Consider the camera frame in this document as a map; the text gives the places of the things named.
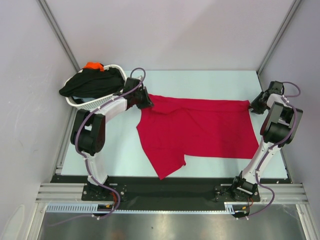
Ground white plastic laundry basket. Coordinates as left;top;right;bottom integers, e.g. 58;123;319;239
59;62;127;110

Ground red t shirt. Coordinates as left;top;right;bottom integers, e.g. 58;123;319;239
136;95;259;180

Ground aluminium front rail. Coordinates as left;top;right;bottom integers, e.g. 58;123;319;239
35;183;309;205

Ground orange t shirt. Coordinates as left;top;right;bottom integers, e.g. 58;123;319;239
83;62;105;72

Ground right aluminium corner post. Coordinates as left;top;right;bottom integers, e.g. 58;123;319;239
256;0;304;77

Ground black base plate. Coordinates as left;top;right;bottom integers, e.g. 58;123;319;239
81;183;127;202
213;184;261;202

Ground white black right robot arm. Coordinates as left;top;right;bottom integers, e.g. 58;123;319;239
230;81;303;201

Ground left aluminium corner post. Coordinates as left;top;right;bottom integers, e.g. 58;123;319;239
36;0;81;72

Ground light blue t shirt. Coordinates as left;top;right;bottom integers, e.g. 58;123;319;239
71;96;95;105

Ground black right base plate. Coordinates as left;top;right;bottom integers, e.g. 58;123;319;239
213;184;261;202

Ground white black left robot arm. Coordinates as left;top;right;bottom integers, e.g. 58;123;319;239
70;76;154;200

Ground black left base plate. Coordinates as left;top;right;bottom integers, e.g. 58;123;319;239
81;183;127;202

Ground white slotted cable duct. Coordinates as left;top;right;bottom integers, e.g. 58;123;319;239
46;202;118;213

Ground black t shirt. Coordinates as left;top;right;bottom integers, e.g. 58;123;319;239
59;67;125;99

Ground aluminium corner post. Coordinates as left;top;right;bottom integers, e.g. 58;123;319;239
256;0;304;77
36;0;81;72

